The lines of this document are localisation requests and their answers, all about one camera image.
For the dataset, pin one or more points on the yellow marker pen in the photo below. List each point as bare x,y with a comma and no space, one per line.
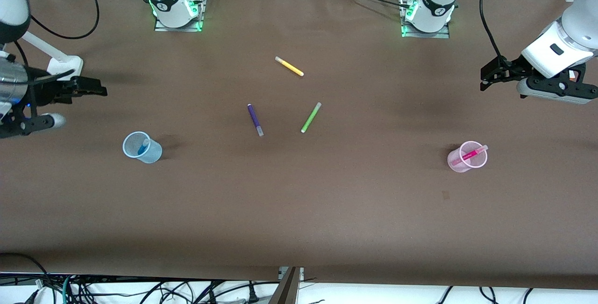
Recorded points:
289,66

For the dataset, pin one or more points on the translucent pink plastic cup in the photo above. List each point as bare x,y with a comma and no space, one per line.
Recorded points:
460,163

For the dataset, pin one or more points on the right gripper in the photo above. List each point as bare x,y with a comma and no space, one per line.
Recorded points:
43,94

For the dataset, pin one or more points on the purple marker pen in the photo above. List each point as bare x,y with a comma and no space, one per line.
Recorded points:
254,119

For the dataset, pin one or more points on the pink marker pen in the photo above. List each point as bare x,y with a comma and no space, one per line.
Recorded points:
472,154

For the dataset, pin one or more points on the black power plug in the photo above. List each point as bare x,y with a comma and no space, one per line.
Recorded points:
252,297

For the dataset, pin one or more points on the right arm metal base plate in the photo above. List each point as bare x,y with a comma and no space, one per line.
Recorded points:
196,24

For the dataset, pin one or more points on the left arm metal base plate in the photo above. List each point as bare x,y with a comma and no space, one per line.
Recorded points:
444,34

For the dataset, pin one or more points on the green marker pen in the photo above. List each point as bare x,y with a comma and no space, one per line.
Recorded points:
310,117

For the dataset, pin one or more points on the small metal table bracket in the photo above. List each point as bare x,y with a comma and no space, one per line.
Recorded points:
299,272

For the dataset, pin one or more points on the dark brown table leg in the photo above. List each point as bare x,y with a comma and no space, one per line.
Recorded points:
286,287

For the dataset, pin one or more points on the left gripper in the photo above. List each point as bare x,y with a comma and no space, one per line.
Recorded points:
513,69

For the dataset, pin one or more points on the translucent blue plastic cup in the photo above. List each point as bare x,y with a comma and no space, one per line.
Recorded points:
142,152

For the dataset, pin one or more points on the blue marker pen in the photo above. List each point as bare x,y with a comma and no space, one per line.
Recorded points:
142,147

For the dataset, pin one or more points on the white desk lamp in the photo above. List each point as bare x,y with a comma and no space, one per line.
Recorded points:
60,63

